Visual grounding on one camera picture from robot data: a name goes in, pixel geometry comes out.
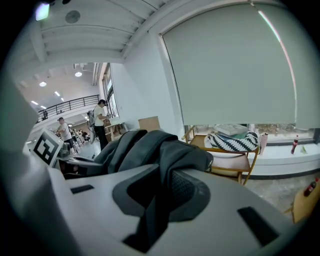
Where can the cola bottle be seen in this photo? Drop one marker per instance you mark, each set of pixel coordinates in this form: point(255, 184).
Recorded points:
point(294, 145)
point(310, 188)

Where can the black white zigzag cushion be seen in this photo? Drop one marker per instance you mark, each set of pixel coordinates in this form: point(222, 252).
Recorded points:
point(235, 143)

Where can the distant ceiling strip lights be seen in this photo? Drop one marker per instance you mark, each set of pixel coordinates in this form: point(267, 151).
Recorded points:
point(57, 93)

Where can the wooden chair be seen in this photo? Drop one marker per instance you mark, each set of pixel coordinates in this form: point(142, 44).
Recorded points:
point(230, 162)

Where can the white book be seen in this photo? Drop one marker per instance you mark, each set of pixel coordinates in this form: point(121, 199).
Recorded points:
point(231, 129)

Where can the cardboard box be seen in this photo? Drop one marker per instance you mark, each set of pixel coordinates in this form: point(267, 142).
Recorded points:
point(149, 123)

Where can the long ceiling light panel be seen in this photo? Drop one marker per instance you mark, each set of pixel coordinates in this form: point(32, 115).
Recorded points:
point(42, 11)

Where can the round grey ceiling speaker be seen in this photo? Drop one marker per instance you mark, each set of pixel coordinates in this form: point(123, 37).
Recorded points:
point(72, 16)

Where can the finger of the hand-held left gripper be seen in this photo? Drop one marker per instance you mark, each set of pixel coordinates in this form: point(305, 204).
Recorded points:
point(85, 173)
point(82, 162)

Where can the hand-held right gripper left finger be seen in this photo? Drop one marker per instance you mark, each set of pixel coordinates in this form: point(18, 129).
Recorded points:
point(100, 212)

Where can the round ceiling downlight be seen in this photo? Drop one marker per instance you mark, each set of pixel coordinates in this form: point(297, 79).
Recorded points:
point(78, 74)
point(42, 84)

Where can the round wooden table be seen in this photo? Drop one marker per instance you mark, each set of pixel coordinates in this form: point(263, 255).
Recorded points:
point(303, 207)

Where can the black balcony railing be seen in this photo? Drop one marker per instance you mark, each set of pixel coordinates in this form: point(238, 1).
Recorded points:
point(70, 106)

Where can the dark grey cloth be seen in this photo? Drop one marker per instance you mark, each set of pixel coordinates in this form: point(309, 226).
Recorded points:
point(162, 150)

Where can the tall glass window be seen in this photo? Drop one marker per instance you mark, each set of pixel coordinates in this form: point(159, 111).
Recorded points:
point(110, 92)

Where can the pink tumbler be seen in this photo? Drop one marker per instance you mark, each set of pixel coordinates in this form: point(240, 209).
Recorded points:
point(263, 143)

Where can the wide grey roller blind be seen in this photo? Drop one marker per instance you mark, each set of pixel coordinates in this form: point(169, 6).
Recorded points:
point(225, 70)

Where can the window strip with dark frame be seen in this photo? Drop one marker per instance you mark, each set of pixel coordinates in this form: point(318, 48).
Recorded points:
point(275, 130)

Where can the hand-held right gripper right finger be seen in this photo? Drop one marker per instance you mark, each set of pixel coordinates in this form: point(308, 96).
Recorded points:
point(212, 225)

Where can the white window ledge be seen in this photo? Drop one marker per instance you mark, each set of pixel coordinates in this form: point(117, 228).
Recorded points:
point(282, 162)

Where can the small green item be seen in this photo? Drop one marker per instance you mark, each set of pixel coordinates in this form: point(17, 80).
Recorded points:
point(303, 149)

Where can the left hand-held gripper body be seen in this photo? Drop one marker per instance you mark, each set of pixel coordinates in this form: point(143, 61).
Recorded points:
point(47, 148)

